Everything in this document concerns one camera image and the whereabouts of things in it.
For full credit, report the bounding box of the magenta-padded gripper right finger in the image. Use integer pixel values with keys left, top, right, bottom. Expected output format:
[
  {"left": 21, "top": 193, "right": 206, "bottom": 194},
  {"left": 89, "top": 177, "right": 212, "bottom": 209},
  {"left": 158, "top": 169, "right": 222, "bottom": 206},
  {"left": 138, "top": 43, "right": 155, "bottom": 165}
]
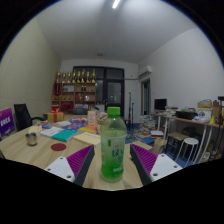
[{"left": 129, "top": 143, "right": 183, "bottom": 186}]

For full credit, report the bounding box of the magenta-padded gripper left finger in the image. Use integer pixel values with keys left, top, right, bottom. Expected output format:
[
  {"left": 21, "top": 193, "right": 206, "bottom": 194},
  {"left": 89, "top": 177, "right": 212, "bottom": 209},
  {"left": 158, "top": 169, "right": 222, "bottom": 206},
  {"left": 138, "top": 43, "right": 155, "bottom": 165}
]
[{"left": 43, "top": 144, "right": 95, "bottom": 187}]

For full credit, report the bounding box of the green drink bottle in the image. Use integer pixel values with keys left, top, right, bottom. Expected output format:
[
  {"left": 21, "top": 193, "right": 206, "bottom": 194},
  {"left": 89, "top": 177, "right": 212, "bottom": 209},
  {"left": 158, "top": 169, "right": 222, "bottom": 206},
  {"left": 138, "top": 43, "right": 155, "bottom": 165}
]
[{"left": 99, "top": 106, "right": 128, "bottom": 183}]

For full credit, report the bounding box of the large beige notebook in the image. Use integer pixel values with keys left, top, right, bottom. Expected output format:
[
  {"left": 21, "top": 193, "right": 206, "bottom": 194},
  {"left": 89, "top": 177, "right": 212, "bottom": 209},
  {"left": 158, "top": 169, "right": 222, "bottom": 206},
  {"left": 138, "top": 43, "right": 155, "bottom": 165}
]
[{"left": 73, "top": 131, "right": 102, "bottom": 147}]

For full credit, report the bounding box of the flat round red coaster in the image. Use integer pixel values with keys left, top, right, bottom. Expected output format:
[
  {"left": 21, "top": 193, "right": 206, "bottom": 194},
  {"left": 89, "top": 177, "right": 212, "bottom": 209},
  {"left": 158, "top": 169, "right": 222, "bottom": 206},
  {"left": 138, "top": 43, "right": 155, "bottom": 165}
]
[{"left": 50, "top": 142, "right": 68, "bottom": 152}]

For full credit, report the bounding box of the teal book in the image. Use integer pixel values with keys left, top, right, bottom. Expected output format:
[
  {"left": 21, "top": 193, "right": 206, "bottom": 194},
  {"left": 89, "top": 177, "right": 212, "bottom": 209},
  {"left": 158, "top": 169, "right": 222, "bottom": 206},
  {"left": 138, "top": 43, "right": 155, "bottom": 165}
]
[{"left": 50, "top": 128, "right": 79, "bottom": 143}]

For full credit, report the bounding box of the pile of books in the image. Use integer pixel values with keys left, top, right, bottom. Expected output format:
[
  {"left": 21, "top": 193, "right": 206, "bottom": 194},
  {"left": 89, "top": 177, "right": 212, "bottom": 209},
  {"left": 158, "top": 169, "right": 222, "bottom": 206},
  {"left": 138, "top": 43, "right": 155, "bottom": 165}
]
[{"left": 138, "top": 114, "right": 158, "bottom": 133}]

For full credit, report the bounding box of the brown wooden stool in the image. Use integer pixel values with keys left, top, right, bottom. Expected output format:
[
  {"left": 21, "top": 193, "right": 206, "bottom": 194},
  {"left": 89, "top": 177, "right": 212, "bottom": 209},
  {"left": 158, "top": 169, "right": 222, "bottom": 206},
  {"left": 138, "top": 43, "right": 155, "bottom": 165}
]
[{"left": 165, "top": 131, "right": 189, "bottom": 156}]

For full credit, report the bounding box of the white booklet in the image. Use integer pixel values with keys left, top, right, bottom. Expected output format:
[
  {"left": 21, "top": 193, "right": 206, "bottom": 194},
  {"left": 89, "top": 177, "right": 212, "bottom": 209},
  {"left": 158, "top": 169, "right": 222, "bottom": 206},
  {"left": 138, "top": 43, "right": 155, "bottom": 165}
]
[{"left": 39, "top": 125, "right": 64, "bottom": 138}]

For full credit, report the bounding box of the small orange standing card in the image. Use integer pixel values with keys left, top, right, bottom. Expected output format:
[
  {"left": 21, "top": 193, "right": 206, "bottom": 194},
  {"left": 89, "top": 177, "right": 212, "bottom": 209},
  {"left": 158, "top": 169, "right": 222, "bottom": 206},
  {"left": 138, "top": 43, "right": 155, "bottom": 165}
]
[{"left": 87, "top": 110, "right": 98, "bottom": 126}]

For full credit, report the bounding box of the white round stool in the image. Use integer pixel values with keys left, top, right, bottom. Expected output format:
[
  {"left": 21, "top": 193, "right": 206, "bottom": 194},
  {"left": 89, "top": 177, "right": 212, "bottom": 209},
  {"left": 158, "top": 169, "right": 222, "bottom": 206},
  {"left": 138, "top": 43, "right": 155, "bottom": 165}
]
[{"left": 175, "top": 137, "right": 200, "bottom": 163}]

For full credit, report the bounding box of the white pot of pink flowers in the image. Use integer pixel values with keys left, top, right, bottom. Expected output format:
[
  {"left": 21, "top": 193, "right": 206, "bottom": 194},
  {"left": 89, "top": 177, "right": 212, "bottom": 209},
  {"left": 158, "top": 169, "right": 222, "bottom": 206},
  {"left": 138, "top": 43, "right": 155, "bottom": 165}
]
[{"left": 96, "top": 111, "right": 108, "bottom": 125}]

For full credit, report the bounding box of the yellow gift box red ribbon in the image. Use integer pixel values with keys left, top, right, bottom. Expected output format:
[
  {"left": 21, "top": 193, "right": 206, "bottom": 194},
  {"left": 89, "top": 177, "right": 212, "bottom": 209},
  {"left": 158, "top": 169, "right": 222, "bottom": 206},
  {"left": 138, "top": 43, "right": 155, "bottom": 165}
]
[{"left": 47, "top": 107, "right": 65, "bottom": 123}]

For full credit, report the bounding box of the small metal cup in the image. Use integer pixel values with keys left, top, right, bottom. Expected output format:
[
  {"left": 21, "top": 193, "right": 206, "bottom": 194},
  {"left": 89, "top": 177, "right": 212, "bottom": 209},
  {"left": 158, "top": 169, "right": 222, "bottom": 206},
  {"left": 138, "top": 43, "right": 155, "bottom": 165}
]
[{"left": 25, "top": 132, "right": 39, "bottom": 147}]

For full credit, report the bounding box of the small beige notepad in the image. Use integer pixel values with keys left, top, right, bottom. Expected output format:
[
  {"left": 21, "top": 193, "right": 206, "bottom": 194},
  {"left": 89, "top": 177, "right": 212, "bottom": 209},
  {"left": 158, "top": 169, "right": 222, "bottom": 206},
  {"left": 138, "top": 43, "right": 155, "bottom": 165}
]
[{"left": 28, "top": 124, "right": 43, "bottom": 134}]

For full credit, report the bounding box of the black microphone stand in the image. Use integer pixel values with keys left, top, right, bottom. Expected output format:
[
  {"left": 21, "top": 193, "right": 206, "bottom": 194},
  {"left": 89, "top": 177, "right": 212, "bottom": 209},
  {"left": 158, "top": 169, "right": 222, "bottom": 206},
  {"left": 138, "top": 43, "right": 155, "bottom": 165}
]
[{"left": 127, "top": 92, "right": 135, "bottom": 124}]

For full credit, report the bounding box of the black computer monitor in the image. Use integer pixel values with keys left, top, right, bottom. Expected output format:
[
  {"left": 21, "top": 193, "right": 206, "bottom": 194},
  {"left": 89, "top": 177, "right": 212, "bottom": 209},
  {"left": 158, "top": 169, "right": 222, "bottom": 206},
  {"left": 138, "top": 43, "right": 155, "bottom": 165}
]
[{"left": 153, "top": 98, "right": 168, "bottom": 111}]

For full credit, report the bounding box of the long wooden side desk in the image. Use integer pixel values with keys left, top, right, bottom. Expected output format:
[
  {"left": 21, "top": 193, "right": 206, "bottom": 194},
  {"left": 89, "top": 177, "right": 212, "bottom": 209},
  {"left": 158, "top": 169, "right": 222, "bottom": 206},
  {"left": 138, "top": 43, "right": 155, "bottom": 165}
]
[{"left": 154, "top": 111, "right": 224, "bottom": 161}]

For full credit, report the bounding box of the wooden shelf unit with trophies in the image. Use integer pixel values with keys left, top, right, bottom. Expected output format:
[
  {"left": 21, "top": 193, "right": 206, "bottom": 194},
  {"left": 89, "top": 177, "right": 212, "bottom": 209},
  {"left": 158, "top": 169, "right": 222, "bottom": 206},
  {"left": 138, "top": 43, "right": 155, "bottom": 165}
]
[{"left": 50, "top": 68, "right": 98, "bottom": 113}]

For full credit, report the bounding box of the black office chair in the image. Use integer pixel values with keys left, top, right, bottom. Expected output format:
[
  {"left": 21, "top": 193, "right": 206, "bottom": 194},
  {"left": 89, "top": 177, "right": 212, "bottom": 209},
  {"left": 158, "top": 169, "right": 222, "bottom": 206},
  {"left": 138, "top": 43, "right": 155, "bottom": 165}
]
[{"left": 13, "top": 103, "right": 46, "bottom": 132}]

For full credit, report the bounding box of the purple sign board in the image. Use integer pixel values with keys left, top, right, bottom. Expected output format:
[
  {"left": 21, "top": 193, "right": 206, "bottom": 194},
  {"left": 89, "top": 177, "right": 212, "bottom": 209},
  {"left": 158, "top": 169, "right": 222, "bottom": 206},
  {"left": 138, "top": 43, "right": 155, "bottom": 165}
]
[{"left": 0, "top": 107, "right": 16, "bottom": 138}]

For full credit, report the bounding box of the white air conditioner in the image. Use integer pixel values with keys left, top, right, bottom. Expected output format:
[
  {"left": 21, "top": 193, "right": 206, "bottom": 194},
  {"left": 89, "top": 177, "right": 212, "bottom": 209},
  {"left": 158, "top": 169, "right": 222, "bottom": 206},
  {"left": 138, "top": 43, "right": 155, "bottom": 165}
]
[{"left": 138, "top": 64, "right": 154, "bottom": 78}]

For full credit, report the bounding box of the ceiling tube light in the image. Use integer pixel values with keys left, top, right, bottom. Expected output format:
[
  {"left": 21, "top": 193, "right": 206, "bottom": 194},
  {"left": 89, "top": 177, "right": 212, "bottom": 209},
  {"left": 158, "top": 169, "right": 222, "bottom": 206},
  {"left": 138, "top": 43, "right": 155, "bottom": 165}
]
[{"left": 111, "top": 0, "right": 122, "bottom": 10}]

